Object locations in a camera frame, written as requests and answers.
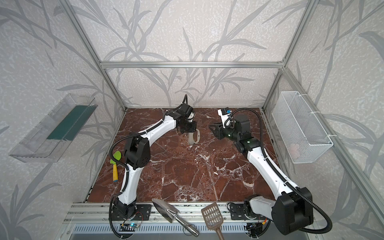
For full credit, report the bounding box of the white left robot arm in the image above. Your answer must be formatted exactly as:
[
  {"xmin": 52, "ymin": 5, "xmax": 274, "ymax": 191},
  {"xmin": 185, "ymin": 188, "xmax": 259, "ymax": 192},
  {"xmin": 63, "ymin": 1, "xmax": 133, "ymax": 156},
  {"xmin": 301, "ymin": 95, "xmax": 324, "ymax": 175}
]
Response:
[{"xmin": 109, "ymin": 103, "xmax": 197, "ymax": 219}]

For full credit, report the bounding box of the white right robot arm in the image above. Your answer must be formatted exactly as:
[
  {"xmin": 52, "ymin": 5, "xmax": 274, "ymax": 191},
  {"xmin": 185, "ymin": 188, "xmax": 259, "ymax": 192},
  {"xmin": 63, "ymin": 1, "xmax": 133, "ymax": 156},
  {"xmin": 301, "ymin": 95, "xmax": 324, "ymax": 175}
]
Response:
[{"xmin": 209, "ymin": 108, "xmax": 314, "ymax": 235}]

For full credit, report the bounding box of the green yellow garden spade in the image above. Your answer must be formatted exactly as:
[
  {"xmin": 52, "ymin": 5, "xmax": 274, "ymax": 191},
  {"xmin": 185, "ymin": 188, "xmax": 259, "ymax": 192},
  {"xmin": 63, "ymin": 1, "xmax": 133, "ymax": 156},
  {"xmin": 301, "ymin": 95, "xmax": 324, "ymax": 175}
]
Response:
[{"xmin": 110, "ymin": 151, "xmax": 122, "ymax": 183}]

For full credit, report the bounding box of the pink object in basket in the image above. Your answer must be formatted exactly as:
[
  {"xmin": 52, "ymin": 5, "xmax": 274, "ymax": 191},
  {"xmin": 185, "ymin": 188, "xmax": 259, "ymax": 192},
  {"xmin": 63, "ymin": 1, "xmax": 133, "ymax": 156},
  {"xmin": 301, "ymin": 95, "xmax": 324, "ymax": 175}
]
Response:
[{"xmin": 289, "ymin": 144, "xmax": 301, "ymax": 160}]

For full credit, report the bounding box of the brown slotted scoop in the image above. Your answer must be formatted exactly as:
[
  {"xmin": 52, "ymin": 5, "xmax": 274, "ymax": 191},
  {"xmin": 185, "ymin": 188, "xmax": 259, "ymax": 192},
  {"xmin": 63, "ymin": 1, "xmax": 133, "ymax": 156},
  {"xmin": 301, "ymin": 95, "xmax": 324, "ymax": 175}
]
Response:
[{"xmin": 201, "ymin": 203, "xmax": 225, "ymax": 240}]

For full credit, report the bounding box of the steel garden trowel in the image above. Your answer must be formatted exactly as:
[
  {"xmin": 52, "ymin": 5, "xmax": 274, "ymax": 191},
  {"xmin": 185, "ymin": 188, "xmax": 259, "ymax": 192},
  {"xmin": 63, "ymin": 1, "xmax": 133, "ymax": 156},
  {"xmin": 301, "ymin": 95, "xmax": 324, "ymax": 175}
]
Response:
[{"xmin": 152, "ymin": 199, "xmax": 200, "ymax": 237}]

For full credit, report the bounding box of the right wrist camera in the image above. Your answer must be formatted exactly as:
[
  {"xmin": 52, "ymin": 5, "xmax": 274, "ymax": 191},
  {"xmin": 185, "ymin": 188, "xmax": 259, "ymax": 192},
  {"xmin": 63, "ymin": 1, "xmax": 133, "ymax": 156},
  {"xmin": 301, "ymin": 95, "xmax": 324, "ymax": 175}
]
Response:
[{"xmin": 218, "ymin": 108, "xmax": 233, "ymax": 128}]

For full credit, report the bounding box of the aluminium frame crossbar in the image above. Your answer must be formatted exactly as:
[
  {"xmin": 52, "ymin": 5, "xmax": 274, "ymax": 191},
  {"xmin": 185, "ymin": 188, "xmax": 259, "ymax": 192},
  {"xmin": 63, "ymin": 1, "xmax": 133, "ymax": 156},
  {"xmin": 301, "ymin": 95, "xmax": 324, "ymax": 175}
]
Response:
[{"xmin": 100, "ymin": 61, "xmax": 283, "ymax": 69}]

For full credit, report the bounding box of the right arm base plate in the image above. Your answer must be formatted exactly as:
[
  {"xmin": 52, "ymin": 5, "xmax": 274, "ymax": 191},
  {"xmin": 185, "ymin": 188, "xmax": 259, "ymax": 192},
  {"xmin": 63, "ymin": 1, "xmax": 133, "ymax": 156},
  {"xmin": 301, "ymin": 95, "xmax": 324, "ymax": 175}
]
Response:
[{"xmin": 227, "ymin": 203, "xmax": 266, "ymax": 221}]

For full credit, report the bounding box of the white wire mesh basket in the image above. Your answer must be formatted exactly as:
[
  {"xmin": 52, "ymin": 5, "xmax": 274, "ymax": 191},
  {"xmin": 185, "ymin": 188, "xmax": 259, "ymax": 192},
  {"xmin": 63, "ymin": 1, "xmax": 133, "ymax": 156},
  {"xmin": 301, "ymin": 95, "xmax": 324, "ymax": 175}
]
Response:
[{"xmin": 272, "ymin": 91, "xmax": 333, "ymax": 164}]

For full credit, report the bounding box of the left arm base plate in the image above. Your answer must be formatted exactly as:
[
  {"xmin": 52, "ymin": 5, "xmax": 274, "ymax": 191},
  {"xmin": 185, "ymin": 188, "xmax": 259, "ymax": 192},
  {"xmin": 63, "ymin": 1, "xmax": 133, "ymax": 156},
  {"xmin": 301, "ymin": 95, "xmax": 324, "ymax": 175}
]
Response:
[{"xmin": 111, "ymin": 204, "xmax": 152, "ymax": 221}]

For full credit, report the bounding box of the clear plastic wall bin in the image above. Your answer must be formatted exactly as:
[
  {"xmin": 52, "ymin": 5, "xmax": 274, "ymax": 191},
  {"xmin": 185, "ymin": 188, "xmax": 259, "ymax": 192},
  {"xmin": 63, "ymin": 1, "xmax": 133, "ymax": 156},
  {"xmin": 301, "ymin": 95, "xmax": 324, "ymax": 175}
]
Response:
[{"xmin": 9, "ymin": 94, "xmax": 98, "ymax": 163}]

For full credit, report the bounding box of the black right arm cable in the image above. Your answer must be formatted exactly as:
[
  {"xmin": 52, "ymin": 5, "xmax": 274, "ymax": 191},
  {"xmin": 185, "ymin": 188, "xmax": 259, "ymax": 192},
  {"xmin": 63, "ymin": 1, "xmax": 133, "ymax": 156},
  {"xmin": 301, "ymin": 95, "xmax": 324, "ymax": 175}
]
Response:
[{"xmin": 230, "ymin": 107, "xmax": 333, "ymax": 234}]

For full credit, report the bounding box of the aluminium frame post right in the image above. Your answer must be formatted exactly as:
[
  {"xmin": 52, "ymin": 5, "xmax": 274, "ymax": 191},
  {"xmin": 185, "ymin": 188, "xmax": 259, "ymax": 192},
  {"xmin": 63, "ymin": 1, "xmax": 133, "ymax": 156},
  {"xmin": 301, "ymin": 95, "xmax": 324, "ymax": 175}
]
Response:
[{"xmin": 262, "ymin": 0, "xmax": 319, "ymax": 112}]

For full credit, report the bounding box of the aluminium frame post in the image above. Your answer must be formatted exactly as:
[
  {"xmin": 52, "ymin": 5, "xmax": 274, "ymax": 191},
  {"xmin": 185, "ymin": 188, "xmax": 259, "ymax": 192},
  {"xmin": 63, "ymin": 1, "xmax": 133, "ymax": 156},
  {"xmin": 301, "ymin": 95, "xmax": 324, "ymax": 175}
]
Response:
[
  {"xmin": 262, "ymin": 0, "xmax": 319, "ymax": 112},
  {"xmin": 59, "ymin": 0, "xmax": 127, "ymax": 111}
]

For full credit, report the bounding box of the aluminium frame post left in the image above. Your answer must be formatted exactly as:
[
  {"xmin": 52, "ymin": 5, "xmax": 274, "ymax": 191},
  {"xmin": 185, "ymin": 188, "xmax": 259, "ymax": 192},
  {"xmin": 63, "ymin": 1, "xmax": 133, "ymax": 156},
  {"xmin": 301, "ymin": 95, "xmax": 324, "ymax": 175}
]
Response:
[{"xmin": 59, "ymin": 0, "xmax": 127, "ymax": 111}]

